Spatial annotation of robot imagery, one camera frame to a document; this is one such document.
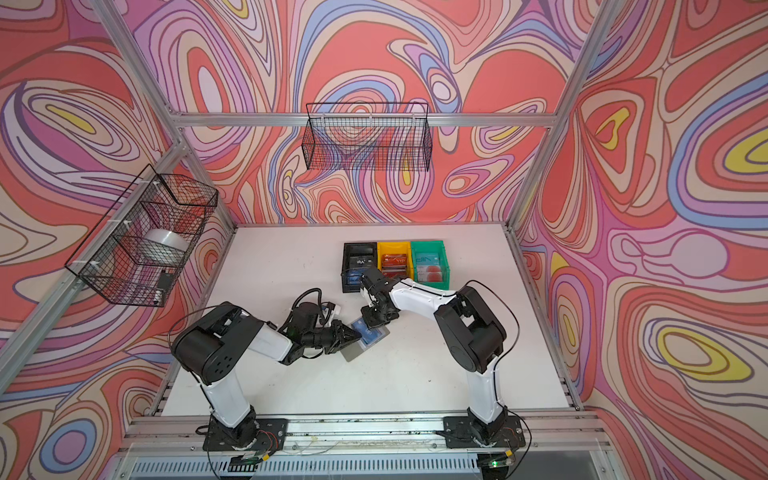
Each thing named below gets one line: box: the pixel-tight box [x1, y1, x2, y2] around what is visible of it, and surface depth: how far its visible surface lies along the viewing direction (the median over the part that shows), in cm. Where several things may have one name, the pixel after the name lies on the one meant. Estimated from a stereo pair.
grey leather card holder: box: [340, 325, 390, 362], surface depth 90 cm
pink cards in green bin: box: [415, 252, 443, 283], surface depth 107 cm
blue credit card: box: [351, 318, 383, 345], surface depth 91 cm
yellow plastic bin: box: [377, 241, 414, 280], surface depth 107 cm
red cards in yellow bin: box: [382, 254, 407, 278], surface depth 107 cm
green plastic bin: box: [411, 240, 450, 290], surface depth 107 cm
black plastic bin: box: [341, 242, 378, 293], surface depth 107 cm
